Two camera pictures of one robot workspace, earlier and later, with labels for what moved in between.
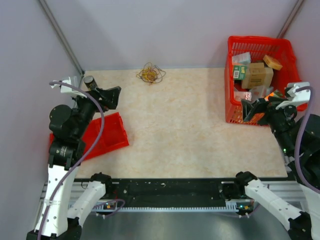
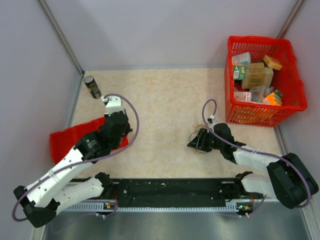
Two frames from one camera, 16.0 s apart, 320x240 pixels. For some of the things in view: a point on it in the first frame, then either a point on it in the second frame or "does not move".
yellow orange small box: (272, 62) does not move
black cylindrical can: (89, 80) does not move
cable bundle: (151, 74) to (189, 138)
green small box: (240, 72) does not move
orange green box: (275, 93) does not move
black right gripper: (249, 107) to (199, 141)
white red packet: (238, 96) does not move
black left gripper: (110, 97) to (128, 129)
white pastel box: (242, 59) does not move
